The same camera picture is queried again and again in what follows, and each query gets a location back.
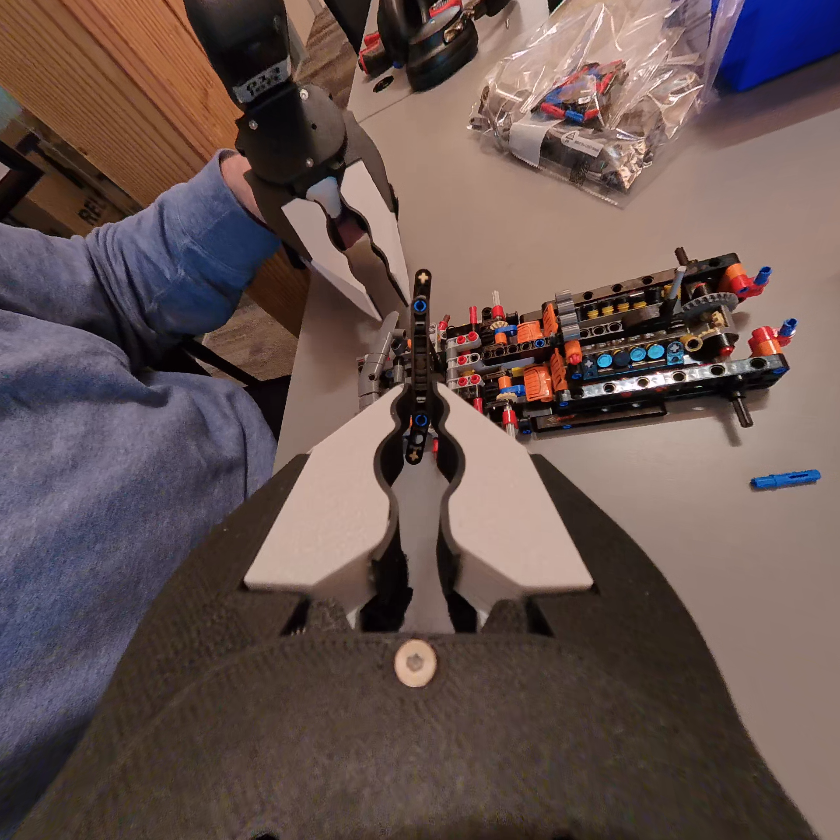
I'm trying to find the clear bag of lego parts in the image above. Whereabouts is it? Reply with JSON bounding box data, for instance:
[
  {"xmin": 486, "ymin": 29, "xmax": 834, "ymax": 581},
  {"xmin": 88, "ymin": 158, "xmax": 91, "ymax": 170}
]
[{"xmin": 467, "ymin": 0, "xmax": 731, "ymax": 210}]

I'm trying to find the person's left forearm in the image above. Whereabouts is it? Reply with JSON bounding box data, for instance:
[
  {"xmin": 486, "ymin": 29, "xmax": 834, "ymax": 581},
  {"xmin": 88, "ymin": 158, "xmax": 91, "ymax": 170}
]
[{"xmin": 0, "ymin": 150, "xmax": 284, "ymax": 341}]

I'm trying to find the grey lego subassembly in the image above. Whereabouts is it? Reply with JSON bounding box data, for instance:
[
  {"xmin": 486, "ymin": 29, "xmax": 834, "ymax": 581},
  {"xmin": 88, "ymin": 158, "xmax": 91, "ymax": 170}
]
[{"xmin": 356, "ymin": 311, "xmax": 409, "ymax": 413}]

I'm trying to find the cardboard box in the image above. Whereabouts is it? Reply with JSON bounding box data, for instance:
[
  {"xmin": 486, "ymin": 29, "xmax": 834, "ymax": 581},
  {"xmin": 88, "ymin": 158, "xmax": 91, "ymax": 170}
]
[{"xmin": 0, "ymin": 147, "xmax": 144, "ymax": 238}]

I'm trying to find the person's upper body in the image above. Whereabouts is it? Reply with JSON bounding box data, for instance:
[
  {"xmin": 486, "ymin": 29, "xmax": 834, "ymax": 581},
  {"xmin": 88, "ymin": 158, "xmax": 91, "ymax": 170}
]
[{"xmin": 0, "ymin": 305, "xmax": 280, "ymax": 828}]

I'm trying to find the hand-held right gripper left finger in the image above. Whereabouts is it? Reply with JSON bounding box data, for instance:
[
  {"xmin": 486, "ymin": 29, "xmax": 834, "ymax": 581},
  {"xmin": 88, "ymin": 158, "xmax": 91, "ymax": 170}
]
[{"xmin": 243, "ymin": 384, "xmax": 404, "ymax": 631}]

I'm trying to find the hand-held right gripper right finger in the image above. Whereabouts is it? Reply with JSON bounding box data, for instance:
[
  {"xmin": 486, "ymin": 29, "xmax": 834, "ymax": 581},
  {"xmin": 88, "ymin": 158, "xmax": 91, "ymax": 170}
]
[{"xmin": 436, "ymin": 382, "xmax": 596, "ymax": 631}]

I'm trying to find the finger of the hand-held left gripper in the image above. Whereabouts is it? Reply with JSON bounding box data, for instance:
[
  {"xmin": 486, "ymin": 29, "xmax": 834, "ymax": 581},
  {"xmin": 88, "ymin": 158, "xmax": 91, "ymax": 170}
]
[
  {"xmin": 338, "ymin": 161, "xmax": 413, "ymax": 309},
  {"xmin": 280, "ymin": 196, "xmax": 396, "ymax": 324}
]

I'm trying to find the black and red device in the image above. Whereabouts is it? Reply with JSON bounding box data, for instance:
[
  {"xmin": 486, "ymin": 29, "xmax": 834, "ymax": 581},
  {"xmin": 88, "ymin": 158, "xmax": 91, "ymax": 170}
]
[{"xmin": 357, "ymin": 0, "xmax": 514, "ymax": 93}]

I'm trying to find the black lego beam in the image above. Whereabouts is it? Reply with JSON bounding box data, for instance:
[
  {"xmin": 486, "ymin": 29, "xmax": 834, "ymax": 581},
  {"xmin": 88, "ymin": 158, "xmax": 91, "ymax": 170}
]
[{"xmin": 408, "ymin": 268, "xmax": 442, "ymax": 467}]

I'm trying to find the blue lego axle pin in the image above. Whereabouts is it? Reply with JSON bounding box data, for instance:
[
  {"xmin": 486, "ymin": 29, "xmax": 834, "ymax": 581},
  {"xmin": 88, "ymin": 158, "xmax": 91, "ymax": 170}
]
[{"xmin": 750, "ymin": 469, "xmax": 822, "ymax": 492}]

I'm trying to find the wooden panel cabinet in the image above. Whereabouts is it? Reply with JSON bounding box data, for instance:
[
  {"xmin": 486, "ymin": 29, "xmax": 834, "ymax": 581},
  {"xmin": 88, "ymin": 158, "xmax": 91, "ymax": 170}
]
[{"xmin": 0, "ymin": 0, "xmax": 311, "ymax": 317}]

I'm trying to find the lego chassis assembly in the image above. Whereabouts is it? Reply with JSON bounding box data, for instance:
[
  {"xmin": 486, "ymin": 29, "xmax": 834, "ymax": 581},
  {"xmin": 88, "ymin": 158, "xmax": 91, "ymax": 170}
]
[{"xmin": 441, "ymin": 246, "xmax": 800, "ymax": 438}]

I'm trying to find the person's left hand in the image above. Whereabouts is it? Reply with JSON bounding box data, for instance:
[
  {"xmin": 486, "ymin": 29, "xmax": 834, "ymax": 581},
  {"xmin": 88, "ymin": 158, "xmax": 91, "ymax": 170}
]
[{"xmin": 220, "ymin": 151, "xmax": 265, "ymax": 221}]

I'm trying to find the black chair base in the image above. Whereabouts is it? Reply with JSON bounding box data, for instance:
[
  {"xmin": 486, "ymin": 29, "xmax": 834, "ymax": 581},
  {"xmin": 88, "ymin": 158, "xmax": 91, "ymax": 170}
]
[{"xmin": 174, "ymin": 331, "xmax": 294, "ymax": 442}]

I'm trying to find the blue plastic bin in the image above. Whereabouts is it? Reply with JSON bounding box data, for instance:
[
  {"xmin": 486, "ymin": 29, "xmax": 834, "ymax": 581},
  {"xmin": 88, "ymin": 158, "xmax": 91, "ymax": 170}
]
[{"xmin": 712, "ymin": 0, "xmax": 840, "ymax": 93}]

